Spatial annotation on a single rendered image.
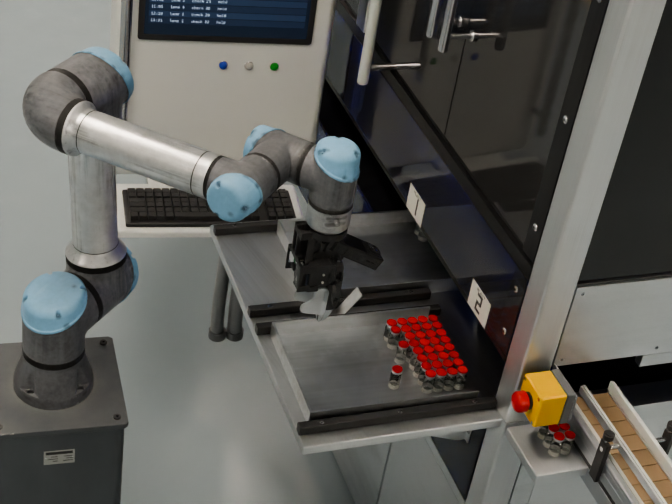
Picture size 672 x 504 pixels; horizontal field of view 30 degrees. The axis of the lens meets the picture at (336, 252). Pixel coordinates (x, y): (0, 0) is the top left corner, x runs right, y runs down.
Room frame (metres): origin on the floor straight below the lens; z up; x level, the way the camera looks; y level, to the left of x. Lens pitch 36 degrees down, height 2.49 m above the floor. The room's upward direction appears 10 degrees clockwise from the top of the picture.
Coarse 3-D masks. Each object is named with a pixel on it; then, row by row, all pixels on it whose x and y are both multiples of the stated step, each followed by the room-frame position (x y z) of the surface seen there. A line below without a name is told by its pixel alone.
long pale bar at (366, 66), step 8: (376, 0) 2.46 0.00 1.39; (376, 8) 2.46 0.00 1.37; (368, 16) 2.46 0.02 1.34; (376, 16) 2.46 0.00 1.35; (368, 24) 2.46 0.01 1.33; (376, 24) 2.46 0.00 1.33; (368, 32) 2.46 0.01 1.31; (376, 32) 2.47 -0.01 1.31; (368, 40) 2.46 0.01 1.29; (368, 48) 2.46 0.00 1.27; (368, 56) 2.46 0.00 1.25; (360, 64) 2.47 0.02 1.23; (368, 64) 2.46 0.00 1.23; (376, 64) 2.48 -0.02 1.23; (384, 64) 2.49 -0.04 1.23; (392, 64) 2.49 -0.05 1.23; (360, 72) 2.46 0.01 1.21; (368, 72) 2.46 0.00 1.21; (360, 80) 2.46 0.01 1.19; (368, 80) 2.47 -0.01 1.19
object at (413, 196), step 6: (414, 192) 2.28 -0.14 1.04; (408, 198) 2.30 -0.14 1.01; (414, 198) 2.28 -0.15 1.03; (420, 198) 2.25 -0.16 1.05; (408, 204) 2.30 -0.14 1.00; (414, 204) 2.27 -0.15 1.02; (420, 204) 2.25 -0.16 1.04; (414, 210) 2.27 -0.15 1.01; (420, 210) 2.24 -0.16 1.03; (414, 216) 2.26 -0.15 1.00; (420, 216) 2.24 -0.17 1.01; (420, 222) 2.23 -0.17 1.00
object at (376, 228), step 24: (360, 216) 2.36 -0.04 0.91; (384, 216) 2.38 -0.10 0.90; (408, 216) 2.41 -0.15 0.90; (288, 240) 2.21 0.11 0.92; (384, 240) 2.32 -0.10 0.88; (408, 240) 2.33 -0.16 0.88; (360, 264) 2.21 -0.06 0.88; (384, 264) 2.22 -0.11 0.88; (408, 264) 2.24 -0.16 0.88; (432, 264) 2.26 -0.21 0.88; (360, 288) 2.08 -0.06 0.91; (384, 288) 2.11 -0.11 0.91; (408, 288) 2.13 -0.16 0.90; (432, 288) 2.15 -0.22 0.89; (456, 288) 2.18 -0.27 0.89
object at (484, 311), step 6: (474, 282) 1.99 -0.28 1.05; (474, 288) 1.98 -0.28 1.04; (474, 294) 1.98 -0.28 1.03; (480, 294) 1.96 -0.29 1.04; (468, 300) 1.99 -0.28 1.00; (474, 300) 1.97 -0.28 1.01; (480, 300) 1.95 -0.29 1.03; (486, 300) 1.94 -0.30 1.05; (474, 306) 1.97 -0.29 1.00; (486, 306) 1.93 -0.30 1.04; (474, 312) 1.96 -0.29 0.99; (480, 312) 1.94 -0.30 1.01; (486, 312) 1.93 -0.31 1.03; (480, 318) 1.94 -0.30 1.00; (486, 318) 1.92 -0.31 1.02
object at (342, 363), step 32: (288, 320) 1.94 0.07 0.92; (352, 320) 1.99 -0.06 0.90; (384, 320) 2.02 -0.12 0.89; (288, 352) 1.88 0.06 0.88; (320, 352) 1.90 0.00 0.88; (352, 352) 1.91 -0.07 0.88; (384, 352) 1.93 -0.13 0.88; (320, 384) 1.80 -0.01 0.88; (352, 384) 1.82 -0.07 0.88; (384, 384) 1.83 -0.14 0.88; (416, 384) 1.85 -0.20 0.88; (320, 416) 1.69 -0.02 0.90
